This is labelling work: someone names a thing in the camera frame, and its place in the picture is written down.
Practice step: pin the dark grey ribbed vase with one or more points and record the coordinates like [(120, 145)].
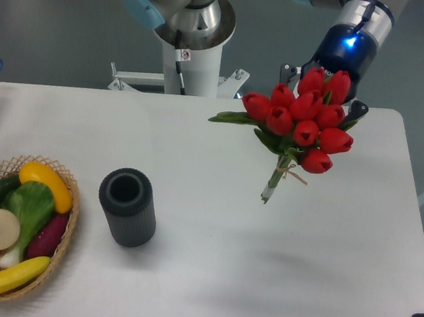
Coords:
[(126, 197)]

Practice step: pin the green bok choy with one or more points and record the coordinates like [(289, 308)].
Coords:
[(33, 204)]

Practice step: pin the red tulip bouquet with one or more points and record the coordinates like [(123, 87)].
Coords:
[(302, 128)]

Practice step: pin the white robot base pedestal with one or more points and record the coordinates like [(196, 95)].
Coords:
[(192, 40)]

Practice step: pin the woven wicker basket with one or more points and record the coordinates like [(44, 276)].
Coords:
[(11, 167)]

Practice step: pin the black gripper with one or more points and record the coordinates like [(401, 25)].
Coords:
[(340, 50)]

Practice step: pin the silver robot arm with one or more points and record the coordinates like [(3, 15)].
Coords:
[(374, 17)]

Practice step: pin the purple sweet potato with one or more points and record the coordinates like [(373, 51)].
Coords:
[(46, 242)]

